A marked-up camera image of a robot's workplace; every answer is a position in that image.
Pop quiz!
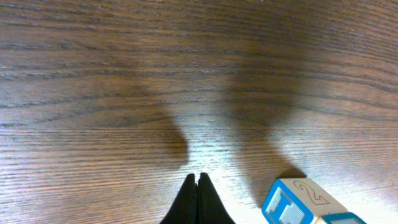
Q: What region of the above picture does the blue L wooden block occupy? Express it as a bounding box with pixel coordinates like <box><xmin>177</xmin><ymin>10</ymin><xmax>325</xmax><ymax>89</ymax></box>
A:
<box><xmin>262</xmin><ymin>178</ymin><xmax>348</xmax><ymax>224</ymax></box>

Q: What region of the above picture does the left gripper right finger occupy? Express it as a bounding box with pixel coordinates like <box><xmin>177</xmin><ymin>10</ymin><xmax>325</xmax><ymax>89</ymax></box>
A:
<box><xmin>197</xmin><ymin>172</ymin><xmax>235</xmax><ymax>224</ymax></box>

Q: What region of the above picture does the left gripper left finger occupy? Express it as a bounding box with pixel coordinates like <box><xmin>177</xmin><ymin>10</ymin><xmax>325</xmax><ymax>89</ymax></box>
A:
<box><xmin>160</xmin><ymin>174</ymin><xmax>197</xmax><ymax>224</ymax></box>

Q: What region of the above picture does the blue D wooden block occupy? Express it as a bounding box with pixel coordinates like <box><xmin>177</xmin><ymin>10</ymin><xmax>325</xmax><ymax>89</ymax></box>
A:
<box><xmin>315</xmin><ymin>212</ymin><xmax>366</xmax><ymax>224</ymax></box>

